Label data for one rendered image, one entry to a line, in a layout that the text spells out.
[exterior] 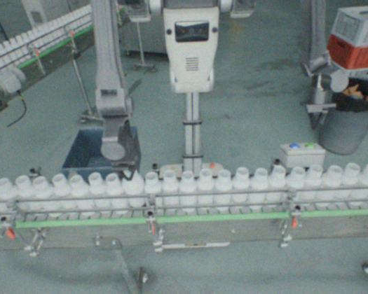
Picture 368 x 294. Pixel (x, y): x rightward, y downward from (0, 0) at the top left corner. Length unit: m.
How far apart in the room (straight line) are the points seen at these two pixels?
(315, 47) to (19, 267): 2.17
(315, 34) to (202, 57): 0.50
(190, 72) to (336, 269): 1.61
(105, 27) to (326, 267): 1.94
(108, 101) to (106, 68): 0.08
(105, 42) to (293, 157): 0.75
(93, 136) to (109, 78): 0.89
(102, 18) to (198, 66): 0.65
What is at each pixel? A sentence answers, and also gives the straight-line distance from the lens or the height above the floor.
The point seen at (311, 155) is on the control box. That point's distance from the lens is 1.06.
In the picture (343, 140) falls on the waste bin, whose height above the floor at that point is 0.20.
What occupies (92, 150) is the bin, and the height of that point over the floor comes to 0.78.
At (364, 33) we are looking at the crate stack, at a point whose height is 0.99.
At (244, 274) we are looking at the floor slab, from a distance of 1.94.
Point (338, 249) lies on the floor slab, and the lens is 2.23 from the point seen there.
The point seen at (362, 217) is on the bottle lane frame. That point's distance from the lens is 1.14.
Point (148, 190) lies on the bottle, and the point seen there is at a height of 1.13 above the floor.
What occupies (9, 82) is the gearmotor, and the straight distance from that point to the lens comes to 2.08.
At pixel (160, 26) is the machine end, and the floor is 0.54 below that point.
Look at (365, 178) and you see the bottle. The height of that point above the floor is 1.13.
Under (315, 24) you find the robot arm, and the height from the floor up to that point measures 1.54.
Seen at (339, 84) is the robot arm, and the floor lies 1.38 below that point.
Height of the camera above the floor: 1.77
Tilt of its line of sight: 41 degrees down
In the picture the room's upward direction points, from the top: 2 degrees counter-clockwise
